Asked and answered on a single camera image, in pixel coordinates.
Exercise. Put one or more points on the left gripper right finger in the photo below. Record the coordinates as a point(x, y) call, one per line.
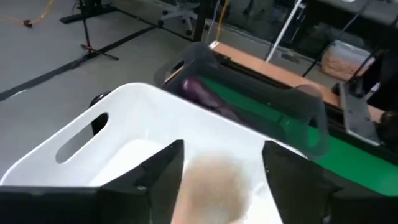
point(295, 186)

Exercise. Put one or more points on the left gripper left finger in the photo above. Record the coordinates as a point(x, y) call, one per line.
point(149, 186)

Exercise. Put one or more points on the tan garlic bulb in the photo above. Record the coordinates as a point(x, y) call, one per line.
point(211, 193)

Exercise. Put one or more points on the purple eggplant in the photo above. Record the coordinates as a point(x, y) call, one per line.
point(202, 93)

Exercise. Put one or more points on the white plastic basket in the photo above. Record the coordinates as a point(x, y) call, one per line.
point(140, 109)

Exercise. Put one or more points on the smoky translucent grey basket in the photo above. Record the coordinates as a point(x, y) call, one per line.
point(304, 102)

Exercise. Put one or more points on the wooden table side board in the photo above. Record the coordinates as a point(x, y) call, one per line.
point(264, 70)

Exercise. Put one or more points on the beige bag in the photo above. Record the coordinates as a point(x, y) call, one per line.
point(342, 62)

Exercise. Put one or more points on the black tripod stand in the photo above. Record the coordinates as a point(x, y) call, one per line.
point(88, 31)

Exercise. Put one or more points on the white office chair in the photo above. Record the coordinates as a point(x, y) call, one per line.
point(178, 11)

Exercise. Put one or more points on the black floor stand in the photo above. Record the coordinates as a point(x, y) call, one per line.
point(105, 9)

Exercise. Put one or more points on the black aluminium table frame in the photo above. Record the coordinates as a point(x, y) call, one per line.
point(332, 119)

